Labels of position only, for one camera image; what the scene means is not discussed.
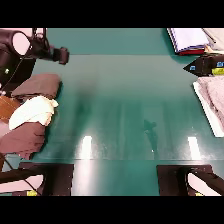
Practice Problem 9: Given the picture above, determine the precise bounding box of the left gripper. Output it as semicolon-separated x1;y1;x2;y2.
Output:
50;47;71;66

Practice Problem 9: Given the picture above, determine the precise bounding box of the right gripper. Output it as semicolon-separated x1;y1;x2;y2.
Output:
182;54;215;77

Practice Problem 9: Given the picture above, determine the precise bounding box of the red garment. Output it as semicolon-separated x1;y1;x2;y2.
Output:
179;48;206;56

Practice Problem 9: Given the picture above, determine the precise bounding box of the white folded garment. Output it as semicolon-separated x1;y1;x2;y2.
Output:
166;28;212;54

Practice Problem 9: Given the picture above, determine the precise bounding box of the pale grey garment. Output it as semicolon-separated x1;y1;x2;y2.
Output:
192;75;224;138

